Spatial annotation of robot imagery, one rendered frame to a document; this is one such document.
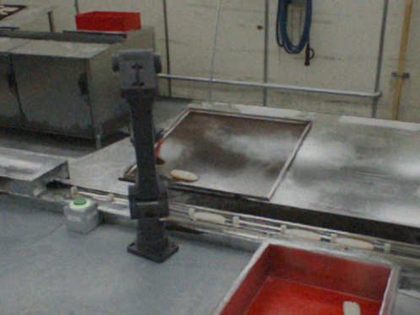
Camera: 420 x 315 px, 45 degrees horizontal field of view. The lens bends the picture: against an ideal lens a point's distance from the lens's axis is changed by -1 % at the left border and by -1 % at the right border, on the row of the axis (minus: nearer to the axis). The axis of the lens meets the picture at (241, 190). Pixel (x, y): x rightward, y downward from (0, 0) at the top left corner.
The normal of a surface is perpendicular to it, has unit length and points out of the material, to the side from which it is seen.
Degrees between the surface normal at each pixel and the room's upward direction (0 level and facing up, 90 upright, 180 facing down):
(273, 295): 0
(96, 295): 0
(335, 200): 10
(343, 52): 90
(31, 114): 89
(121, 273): 0
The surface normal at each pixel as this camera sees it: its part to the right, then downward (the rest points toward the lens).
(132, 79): 0.11, -0.42
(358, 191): -0.07, -0.82
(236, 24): -0.36, 0.40
